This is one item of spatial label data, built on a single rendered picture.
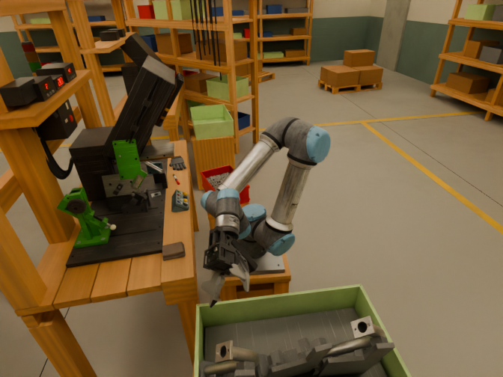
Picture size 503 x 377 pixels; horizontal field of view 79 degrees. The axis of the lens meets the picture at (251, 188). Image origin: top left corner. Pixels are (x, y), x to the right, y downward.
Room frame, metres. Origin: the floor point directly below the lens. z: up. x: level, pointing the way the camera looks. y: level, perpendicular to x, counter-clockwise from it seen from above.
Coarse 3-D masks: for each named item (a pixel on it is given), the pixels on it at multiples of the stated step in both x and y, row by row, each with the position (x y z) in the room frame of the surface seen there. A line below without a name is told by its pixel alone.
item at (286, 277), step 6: (288, 270) 0.96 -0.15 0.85; (252, 276) 0.93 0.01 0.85; (258, 276) 0.93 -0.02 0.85; (264, 276) 0.93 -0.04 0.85; (270, 276) 0.93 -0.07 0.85; (276, 276) 0.93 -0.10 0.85; (282, 276) 0.93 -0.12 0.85; (288, 276) 0.93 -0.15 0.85; (228, 282) 0.92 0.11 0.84; (234, 282) 0.92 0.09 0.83; (240, 282) 0.92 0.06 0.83; (252, 282) 0.92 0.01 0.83; (258, 282) 0.92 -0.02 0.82; (264, 282) 0.92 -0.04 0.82; (270, 282) 0.93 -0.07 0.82; (276, 282) 0.93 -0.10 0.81
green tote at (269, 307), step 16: (336, 288) 0.76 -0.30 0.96; (352, 288) 0.77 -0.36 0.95; (208, 304) 0.71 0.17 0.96; (224, 304) 0.71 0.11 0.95; (240, 304) 0.72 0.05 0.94; (256, 304) 0.73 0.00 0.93; (272, 304) 0.73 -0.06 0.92; (288, 304) 0.74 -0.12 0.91; (304, 304) 0.75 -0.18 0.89; (320, 304) 0.75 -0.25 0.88; (336, 304) 0.76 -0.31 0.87; (352, 304) 0.77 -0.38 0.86; (368, 304) 0.69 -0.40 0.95; (208, 320) 0.71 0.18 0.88; (224, 320) 0.71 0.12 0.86; (240, 320) 0.72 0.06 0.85; (384, 368) 0.53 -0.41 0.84; (400, 368) 0.48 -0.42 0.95
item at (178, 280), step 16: (176, 144) 2.28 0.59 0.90; (176, 176) 1.76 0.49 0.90; (176, 224) 1.25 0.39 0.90; (192, 224) 1.38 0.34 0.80; (176, 240) 1.13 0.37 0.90; (192, 240) 1.17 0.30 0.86; (192, 256) 1.02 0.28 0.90; (176, 272) 0.92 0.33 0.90; (192, 272) 0.92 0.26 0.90; (176, 288) 0.88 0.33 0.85; (192, 288) 0.90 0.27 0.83
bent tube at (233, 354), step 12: (216, 348) 0.43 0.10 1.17; (228, 348) 0.41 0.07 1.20; (240, 348) 0.43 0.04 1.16; (216, 360) 0.40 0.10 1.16; (228, 360) 0.39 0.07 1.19; (240, 360) 0.41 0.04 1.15; (252, 360) 0.42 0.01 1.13; (204, 372) 0.48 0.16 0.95; (216, 372) 0.47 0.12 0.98; (228, 372) 0.46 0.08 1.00
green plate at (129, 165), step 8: (120, 144) 1.49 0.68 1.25; (128, 144) 1.50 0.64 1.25; (120, 152) 1.48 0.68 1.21; (128, 152) 1.49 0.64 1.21; (136, 152) 1.49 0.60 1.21; (120, 160) 1.47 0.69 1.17; (128, 160) 1.47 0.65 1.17; (136, 160) 1.48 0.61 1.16; (120, 168) 1.45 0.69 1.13; (128, 168) 1.46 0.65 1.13; (136, 168) 1.47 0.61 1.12; (120, 176) 1.44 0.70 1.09; (128, 176) 1.45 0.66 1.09
